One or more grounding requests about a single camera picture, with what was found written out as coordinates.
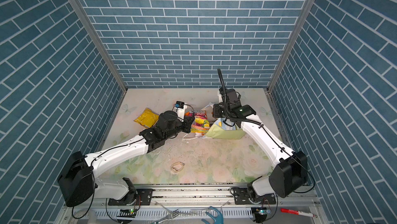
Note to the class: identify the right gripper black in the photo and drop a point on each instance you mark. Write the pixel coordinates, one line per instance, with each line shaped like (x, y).
(216, 108)

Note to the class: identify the yellow snack packet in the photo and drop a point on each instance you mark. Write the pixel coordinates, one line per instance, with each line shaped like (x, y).
(147, 119)

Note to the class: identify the beige rubber band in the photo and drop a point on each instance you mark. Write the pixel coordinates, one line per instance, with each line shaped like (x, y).
(177, 167)

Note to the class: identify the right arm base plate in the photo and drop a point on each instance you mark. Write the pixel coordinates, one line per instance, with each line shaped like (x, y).
(244, 196)

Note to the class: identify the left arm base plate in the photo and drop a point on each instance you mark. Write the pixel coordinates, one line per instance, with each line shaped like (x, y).
(136, 197)

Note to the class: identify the pink colourful candy packet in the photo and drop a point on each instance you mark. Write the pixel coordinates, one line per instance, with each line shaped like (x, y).
(200, 123)

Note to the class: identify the floral paper gift bag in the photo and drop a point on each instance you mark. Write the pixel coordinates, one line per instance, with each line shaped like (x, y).
(218, 128)

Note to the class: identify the teal plastic tool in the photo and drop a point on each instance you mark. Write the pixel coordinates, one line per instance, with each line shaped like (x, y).
(215, 215)

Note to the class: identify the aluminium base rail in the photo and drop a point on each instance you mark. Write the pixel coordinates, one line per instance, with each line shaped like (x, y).
(201, 195)

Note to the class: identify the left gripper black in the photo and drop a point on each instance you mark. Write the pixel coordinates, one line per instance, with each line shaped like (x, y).
(187, 123)

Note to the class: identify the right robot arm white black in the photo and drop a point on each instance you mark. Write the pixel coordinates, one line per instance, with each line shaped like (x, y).
(290, 168)

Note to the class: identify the metal fork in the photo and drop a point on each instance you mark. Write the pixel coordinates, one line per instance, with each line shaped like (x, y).
(172, 215)

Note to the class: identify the red white marker pen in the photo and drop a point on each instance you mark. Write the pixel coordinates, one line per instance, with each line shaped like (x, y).
(301, 213)

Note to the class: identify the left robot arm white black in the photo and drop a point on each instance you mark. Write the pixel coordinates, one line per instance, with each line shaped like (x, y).
(79, 178)

